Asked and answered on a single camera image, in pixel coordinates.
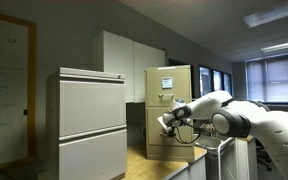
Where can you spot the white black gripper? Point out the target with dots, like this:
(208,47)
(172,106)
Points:
(175,118)

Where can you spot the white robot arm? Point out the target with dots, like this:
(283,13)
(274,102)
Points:
(236,118)

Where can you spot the beige cabinet bottom drawer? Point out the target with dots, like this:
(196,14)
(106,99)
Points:
(156,134)

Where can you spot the beige vertical file cabinet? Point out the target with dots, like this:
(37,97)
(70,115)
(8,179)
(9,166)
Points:
(156,96)

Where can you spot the white label on cabinet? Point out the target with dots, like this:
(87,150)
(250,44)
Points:
(167,82)

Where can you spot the grey lateral file cabinet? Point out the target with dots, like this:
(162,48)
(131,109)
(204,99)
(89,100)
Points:
(86,130)

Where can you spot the wooden desk top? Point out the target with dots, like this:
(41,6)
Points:
(140,168)

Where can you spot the white metal stand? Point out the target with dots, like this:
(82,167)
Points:
(229,158)

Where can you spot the window with blinds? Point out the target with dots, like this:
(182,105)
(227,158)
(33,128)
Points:
(267,80)

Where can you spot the ceiling light panel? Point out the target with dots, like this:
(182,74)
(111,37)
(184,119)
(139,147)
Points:
(267,16)

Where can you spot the wood framed whiteboard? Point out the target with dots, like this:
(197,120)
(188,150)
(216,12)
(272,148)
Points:
(17,90)

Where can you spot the white wall cabinet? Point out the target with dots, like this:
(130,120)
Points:
(116,54)

